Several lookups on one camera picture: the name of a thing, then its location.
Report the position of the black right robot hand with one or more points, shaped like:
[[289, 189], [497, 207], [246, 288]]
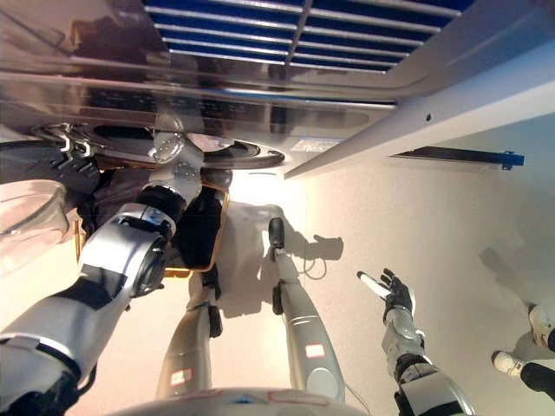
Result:
[[399, 294]]

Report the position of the black garment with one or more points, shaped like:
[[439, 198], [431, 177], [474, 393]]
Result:
[[199, 234]]

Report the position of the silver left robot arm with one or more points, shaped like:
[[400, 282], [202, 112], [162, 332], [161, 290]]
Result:
[[112, 255]]

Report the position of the wicker laundry basket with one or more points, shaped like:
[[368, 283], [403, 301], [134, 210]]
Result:
[[220, 236]]

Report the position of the dark grey washing machine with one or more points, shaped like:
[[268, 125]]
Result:
[[260, 117]]

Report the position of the round washing machine door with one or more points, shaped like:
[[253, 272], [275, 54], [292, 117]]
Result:
[[26, 160]]

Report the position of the white sneaker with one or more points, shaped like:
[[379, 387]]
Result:
[[508, 363], [542, 323]]

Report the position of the black right robot foot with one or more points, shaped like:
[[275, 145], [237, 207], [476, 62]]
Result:
[[276, 232]]

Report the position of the black bar with blue clamp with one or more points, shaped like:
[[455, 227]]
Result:
[[455, 155]]

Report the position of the dark trouser leg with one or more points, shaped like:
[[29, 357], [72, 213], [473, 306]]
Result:
[[539, 381]]

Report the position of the colourful energy label sticker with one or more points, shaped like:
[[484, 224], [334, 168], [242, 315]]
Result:
[[318, 144]]

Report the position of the dark robot torso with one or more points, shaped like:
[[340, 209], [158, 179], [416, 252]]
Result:
[[243, 401]]

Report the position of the silver left robot leg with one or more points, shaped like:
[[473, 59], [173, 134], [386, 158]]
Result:
[[186, 342]]

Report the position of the white cabinet side panel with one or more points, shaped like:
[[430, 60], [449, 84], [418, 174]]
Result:
[[477, 86]]

